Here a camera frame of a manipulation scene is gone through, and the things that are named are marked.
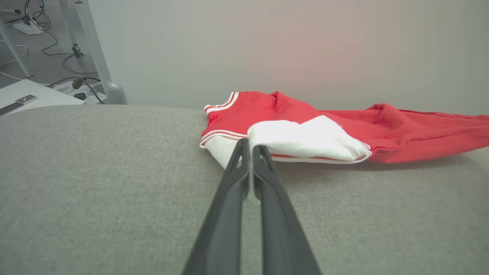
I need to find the white equipment box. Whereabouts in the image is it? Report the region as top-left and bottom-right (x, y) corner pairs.
(0, 79), (86, 117)

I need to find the grey metal frame leg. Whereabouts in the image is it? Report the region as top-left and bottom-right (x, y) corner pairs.
(74, 0), (127, 105)

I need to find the thin grey stand leg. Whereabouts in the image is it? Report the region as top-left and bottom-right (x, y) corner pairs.
(58, 0), (85, 58)

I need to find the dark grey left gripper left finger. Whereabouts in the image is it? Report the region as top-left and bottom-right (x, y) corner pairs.
(181, 138), (251, 275)

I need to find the black power cable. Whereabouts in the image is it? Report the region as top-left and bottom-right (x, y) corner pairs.
(41, 31), (105, 104)

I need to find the small white power strip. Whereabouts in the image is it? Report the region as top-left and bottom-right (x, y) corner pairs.
(11, 18), (45, 36)

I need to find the red white basketball jersey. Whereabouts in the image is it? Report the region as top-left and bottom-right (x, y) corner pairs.
(199, 91), (489, 169)

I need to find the white slanted table leg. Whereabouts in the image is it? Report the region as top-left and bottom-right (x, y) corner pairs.
(0, 22), (35, 78)

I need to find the black box carry handle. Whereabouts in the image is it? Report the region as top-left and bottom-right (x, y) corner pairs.
(0, 95), (38, 116)

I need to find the white floor cable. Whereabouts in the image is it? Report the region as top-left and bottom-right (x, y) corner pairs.
(0, 44), (28, 81)

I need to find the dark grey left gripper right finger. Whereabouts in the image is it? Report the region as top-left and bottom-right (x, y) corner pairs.
(252, 144), (322, 275)

